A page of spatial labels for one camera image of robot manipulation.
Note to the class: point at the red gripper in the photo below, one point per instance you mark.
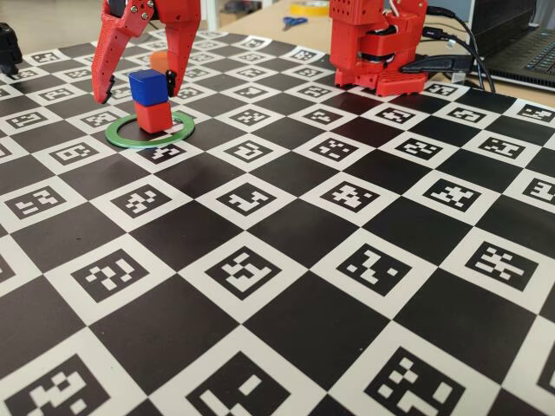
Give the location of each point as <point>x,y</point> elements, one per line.
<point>130,17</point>

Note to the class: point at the orange cube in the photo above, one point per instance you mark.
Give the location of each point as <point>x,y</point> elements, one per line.
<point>157,63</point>

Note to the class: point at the blue cube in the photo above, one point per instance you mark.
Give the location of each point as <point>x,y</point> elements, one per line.
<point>147,89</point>

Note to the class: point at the red cube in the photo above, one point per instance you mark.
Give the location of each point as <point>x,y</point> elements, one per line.
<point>152,119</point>

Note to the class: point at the red robot arm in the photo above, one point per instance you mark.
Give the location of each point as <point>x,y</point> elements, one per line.
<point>368,43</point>

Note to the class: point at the white table leg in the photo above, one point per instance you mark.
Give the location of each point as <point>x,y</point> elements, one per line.
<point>212,13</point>

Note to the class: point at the yellow tape roll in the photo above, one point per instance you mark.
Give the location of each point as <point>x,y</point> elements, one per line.
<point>299,8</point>

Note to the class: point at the black white marker mat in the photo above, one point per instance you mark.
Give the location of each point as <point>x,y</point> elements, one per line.
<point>303,303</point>

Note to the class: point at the black laptop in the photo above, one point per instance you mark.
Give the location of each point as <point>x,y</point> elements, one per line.
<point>520,52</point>

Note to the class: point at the black camera device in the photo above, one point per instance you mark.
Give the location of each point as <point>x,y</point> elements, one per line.
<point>8,47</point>

